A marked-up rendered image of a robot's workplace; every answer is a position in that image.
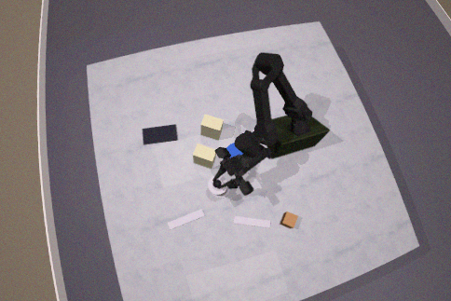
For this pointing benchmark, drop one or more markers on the small brown cube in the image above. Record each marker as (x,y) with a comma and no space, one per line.
(288,219)

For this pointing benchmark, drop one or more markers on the beige rectangular block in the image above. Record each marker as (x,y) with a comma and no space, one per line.
(204,156)
(211,127)

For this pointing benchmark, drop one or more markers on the white flat bar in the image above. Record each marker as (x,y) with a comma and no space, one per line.
(184,220)
(251,222)

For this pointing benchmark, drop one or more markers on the glass french press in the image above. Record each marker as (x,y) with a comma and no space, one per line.
(221,192)

